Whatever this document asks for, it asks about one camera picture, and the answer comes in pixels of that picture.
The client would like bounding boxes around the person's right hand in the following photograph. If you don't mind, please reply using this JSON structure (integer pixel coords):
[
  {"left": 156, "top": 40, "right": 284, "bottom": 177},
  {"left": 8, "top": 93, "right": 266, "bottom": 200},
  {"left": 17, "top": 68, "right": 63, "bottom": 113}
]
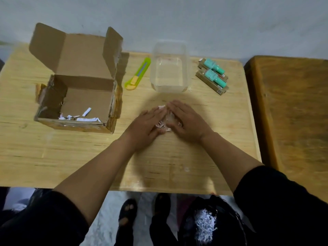
[{"left": 166, "top": 99, "right": 215, "bottom": 144}]

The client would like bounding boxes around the person's black sleeve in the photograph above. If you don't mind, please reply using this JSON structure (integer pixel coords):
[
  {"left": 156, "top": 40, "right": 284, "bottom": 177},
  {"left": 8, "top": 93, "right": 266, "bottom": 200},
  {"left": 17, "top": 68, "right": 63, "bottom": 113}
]
[
  {"left": 0, "top": 190, "right": 90, "bottom": 246},
  {"left": 233, "top": 165, "right": 328, "bottom": 246}
]

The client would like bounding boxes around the white shredded paper filler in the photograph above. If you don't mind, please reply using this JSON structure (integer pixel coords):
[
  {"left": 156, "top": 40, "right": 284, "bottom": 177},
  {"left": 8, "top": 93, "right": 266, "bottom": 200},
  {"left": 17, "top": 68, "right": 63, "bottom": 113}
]
[
  {"left": 155, "top": 105, "right": 182, "bottom": 132},
  {"left": 193, "top": 208, "right": 218, "bottom": 244}
]

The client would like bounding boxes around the green bottle item brown card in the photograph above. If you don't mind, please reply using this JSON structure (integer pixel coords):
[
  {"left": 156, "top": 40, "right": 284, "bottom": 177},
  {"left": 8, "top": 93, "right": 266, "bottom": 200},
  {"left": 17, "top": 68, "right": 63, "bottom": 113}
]
[
  {"left": 195, "top": 68, "right": 229, "bottom": 96},
  {"left": 197, "top": 58, "right": 229, "bottom": 81}
]

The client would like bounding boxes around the person's right black sandal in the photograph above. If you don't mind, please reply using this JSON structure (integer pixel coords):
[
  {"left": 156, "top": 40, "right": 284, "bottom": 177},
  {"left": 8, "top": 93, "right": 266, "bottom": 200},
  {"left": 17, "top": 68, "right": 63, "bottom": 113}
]
[{"left": 153, "top": 193, "right": 172, "bottom": 218}]

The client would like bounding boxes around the person's left black sandal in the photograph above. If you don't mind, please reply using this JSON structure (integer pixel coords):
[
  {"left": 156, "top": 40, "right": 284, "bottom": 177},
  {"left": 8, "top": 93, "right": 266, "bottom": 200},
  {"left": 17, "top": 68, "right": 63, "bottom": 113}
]
[{"left": 118, "top": 198, "right": 138, "bottom": 227}]

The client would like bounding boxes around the yellow-green utility knife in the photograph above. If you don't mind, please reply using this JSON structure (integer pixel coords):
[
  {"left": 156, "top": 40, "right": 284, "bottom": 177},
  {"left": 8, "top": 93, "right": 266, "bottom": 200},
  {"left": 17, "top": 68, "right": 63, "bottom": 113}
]
[{"left": 124, "top": 57, "right": 152, "bottom": 91}]

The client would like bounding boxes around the person's black right sleeve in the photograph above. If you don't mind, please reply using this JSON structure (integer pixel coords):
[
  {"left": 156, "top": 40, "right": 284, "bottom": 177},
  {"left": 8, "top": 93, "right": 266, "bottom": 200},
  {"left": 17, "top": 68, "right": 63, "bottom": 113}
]
[{"left": 233, "top": 165, "right": 328, "bottom": 246}]

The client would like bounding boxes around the person's left forearm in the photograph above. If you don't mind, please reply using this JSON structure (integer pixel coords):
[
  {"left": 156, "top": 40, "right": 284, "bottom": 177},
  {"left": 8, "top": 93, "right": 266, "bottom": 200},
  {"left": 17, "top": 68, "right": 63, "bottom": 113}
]
[{"left": 52, "top": 137, "right": 136, "bottom": 226}]

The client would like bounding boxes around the brown taped cardboard box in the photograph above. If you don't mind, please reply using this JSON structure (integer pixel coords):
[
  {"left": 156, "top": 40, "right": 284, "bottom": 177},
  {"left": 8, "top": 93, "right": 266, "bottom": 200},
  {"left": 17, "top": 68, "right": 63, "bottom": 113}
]
[{"left": 28, "top": 22, "right": 130, "bottom": 134}]

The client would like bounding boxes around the person's right forearm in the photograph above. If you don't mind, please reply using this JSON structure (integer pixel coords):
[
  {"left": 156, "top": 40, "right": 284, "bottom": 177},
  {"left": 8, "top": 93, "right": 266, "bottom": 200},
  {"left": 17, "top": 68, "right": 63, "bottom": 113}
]
[{"left": 199, "top": 132, "right": 264, "bottom": 192}]

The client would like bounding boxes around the person's black sandal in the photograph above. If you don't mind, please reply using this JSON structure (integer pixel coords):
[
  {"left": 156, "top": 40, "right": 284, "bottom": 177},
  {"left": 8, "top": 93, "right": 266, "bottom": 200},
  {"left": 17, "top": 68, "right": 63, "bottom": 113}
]
[
  {"left": 153, "top": 193, "right": 172, "bottom": 218},
  {"left": 118, "top": 198, "right": 138, "bottom": 227}
]

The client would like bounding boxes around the person's leg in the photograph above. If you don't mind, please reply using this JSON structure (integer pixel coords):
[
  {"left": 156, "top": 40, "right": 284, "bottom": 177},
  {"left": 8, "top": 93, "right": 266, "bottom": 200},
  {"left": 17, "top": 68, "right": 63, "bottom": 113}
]
[
  {"left": 149, "top": 215, "right": 180, "bottom": 246},
  {"left": 114, "top": 222, "right": 136, "bottom": 246}
]

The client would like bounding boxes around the person's left leg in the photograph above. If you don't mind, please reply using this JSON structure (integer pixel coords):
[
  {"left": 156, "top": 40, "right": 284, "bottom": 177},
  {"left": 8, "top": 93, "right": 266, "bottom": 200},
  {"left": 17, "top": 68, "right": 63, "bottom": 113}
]
[{"left": 114, "top": 222, "right": 136, "bottom": 246}]

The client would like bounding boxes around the white plastic bag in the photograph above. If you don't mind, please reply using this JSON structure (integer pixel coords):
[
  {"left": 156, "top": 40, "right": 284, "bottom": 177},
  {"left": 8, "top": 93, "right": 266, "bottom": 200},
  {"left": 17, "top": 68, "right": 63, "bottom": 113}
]
[{"left": 4, "top": 188, "right": 35, "bottom": 213}]

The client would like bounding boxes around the person's left hand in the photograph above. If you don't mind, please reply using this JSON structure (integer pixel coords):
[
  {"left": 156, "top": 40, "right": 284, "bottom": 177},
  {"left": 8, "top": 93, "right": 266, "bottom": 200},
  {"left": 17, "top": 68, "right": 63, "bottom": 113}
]
[{"left": 119, "top": 106, "right": 168, "bottom": 153}]

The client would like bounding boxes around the glossy black bin liner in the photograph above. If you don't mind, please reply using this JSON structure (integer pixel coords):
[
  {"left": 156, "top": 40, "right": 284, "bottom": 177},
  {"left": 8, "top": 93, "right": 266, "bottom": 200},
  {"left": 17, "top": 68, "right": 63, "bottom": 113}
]
[{"left": 178, "top": 194, "right": 248, "bottom": 246}]

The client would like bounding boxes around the person's black left sleeve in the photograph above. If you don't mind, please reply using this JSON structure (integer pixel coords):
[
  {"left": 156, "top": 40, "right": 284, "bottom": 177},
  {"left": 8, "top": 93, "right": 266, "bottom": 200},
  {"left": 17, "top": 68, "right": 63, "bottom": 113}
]
[{"left": 0, "top": 190, "right": 90, "bottom": 246}]

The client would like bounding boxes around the person's right leg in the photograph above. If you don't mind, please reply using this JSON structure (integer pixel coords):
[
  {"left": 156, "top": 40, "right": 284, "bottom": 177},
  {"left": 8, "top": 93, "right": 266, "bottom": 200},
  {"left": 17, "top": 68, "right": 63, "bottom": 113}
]
[{"left": 149, "top": 215, "right": 180, "bottom": 246}]

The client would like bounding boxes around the dark wooden side table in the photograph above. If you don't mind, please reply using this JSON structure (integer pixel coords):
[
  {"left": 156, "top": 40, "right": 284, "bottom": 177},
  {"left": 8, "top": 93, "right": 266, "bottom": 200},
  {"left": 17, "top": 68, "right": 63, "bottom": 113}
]
[{"left": 244, "top": 55, "right": 328, "bottom": 203}]

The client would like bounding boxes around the clear plastic container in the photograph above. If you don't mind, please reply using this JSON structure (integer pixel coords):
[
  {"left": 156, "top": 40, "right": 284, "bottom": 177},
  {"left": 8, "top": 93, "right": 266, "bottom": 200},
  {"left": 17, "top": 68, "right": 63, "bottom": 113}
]
[{"left": 150, "top": 41, "right": 191, "bottom": 94}]

